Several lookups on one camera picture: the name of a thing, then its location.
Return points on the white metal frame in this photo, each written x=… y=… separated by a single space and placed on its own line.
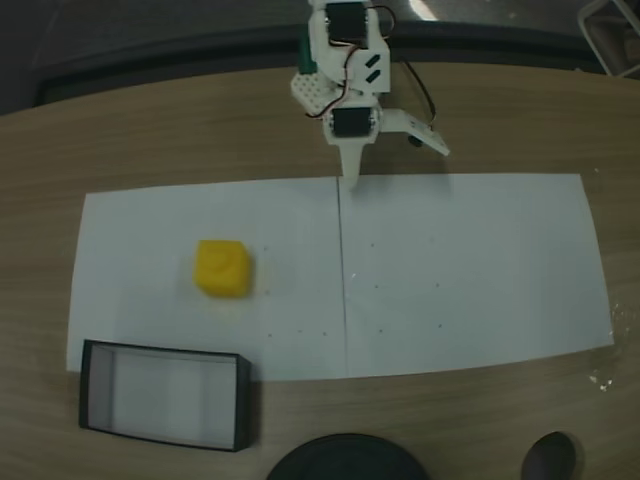
x=607 y=55

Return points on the dark brown open box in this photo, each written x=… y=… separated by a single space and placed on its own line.
x=244 y=400

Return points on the dark oval object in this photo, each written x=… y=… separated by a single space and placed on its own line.
x=552 y=457

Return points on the yellow cube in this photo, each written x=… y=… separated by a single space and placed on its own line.
x=222 y=270

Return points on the green table clamp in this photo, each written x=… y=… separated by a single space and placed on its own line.
x=307 y=57

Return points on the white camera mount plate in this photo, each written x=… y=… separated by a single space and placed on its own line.
x=415 y=127

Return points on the black round object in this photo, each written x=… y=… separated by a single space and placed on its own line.
x=345 y=460

